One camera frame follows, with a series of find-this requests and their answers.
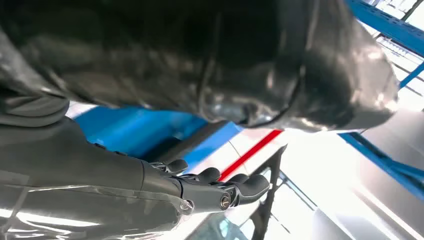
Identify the blue metal shelf rack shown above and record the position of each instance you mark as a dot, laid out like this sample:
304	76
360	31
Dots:
132	132

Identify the white car with red stripe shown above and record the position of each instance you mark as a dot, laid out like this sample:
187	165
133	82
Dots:
251	154

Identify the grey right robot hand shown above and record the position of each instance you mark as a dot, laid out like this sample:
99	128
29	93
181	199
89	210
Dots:
82	172

